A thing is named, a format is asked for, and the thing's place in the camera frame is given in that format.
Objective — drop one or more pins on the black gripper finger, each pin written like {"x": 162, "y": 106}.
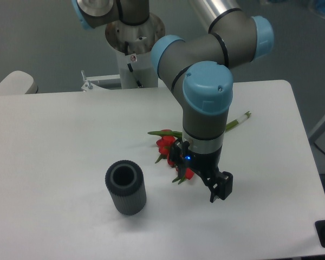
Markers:
{"x": 178, "y": 156}
{"x": 220, "y": 185}

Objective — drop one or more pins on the red tulip bouquet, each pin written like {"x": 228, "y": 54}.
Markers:
{"x": 168, "y": 137}

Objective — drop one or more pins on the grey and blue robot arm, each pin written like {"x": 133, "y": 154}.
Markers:
{"x": 196, "y": 72}

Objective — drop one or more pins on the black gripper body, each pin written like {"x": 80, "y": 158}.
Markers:
{"x": 203, "y": 165}

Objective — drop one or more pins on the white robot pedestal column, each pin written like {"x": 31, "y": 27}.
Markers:
{"x": 132, "y": 46}

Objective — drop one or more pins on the white metal base bracket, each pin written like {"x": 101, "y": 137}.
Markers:
{"x": 104, "y": 82}

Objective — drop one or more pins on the dark grey ribbed vase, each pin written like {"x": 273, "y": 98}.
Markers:
{"x": 125, "y": 182}

